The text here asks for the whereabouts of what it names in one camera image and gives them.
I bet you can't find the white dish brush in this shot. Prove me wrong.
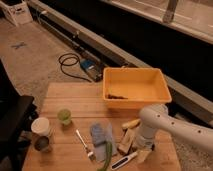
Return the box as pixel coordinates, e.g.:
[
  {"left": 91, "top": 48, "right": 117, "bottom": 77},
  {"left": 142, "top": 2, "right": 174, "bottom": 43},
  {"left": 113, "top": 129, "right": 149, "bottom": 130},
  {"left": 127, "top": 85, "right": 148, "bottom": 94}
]
[{"left": 111, "top": 152, "right": 137, "bottom": 171}]

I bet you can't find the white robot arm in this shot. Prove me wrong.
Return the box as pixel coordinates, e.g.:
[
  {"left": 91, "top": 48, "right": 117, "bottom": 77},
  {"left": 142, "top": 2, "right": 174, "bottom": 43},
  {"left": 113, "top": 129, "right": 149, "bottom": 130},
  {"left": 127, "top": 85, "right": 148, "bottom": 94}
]
[{"left": 134, "top": 104, "right": 213, "bottom": 156}]

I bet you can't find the green plastic cup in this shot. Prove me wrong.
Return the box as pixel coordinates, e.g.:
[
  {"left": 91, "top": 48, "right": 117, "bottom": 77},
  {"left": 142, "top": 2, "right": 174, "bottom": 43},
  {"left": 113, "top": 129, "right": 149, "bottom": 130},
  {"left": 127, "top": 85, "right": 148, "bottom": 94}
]
[{"left": 57, "top": 109, "right": 71, "bottom": 126}]

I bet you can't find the small metal cup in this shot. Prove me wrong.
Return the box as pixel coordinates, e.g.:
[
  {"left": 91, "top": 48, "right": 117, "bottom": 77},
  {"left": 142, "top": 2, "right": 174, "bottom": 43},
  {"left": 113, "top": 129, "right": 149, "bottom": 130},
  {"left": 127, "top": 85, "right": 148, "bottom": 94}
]
[{"left": 34, "top": 136, "right": 51, "bottom": 152}]

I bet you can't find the white paper cup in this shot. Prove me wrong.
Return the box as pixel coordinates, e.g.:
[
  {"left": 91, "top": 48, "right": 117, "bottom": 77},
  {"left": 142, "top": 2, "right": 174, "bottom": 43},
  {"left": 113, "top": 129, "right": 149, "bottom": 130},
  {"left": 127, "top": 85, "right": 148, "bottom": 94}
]
[{"left": 31, "top": 117, "right": 51, "bottom": 136}]

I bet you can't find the wooden block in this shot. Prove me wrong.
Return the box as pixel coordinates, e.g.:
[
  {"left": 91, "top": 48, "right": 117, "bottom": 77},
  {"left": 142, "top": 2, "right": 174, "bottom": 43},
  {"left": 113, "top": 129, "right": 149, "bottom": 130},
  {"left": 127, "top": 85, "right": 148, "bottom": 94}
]
[{"left": 118, "top": 129, "right": 135, "bottom": 154}]

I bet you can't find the yellow banana toy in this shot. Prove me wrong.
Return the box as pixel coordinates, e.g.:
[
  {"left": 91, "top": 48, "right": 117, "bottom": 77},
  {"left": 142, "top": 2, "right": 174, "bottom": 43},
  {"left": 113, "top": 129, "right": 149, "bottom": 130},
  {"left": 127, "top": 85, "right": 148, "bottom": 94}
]
[{"left": 122, "top": 119, "right": 140, "bottom": 130}]

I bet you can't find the green vegetable toy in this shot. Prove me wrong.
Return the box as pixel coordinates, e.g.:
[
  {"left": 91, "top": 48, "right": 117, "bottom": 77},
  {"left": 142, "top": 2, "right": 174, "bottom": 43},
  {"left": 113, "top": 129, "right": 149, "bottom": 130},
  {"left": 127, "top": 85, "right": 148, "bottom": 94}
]
[{"left": 97, "top": 141, "right": 112, "bottom": 171}]

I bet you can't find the blue grey cloth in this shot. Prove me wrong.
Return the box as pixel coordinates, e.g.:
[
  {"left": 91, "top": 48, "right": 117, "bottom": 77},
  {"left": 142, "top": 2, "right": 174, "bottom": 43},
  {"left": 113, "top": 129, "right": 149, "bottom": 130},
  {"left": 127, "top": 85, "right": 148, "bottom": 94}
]
[{"left": 90, "top": 123, "right": 118, "bottom": 162}]

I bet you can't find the dark item in bin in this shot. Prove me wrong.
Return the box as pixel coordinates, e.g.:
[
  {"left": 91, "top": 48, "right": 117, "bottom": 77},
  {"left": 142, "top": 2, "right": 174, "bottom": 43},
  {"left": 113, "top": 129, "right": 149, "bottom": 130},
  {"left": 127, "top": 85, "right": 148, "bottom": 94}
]
[{"left": 106, "top": 94, "right": 128, "bottom": 99}]

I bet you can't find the yellow plastic bin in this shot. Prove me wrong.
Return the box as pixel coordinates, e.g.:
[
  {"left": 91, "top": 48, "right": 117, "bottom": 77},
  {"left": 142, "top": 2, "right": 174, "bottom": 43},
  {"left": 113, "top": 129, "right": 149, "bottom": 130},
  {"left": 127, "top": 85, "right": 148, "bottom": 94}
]
[{"left": 102, "top": 67, "right": 172, "bottom": 109}]

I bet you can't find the blue power device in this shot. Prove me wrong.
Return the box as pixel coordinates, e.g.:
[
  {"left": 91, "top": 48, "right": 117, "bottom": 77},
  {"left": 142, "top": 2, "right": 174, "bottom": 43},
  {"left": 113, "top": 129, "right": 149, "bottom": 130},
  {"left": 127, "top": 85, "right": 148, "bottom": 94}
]
[{"left": 80, "top": 59, "right": 102, "bottom": 82}]

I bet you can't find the black chair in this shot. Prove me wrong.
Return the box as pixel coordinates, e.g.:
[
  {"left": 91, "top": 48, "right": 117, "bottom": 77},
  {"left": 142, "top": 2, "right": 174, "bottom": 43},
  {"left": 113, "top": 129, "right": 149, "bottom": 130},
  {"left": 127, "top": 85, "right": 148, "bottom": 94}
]
[{"left": 0, "top": 60, "right": 38, "bottom": 171}]

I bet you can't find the white cardboard box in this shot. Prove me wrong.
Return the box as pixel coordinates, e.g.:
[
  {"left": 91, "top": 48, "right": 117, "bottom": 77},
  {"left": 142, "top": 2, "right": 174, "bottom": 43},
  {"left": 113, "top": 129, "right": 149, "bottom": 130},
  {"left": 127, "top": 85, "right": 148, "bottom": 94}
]
[{"left": 0, "top": 0, "right": 33, "bottom": 27}]

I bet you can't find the black coiled cable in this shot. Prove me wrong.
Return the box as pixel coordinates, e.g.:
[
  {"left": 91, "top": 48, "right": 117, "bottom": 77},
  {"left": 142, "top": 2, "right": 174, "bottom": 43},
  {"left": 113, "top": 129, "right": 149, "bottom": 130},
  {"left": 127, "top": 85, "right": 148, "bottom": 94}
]
[{"left": 58, "top": 52, "right": 93, "bottom": 83}]

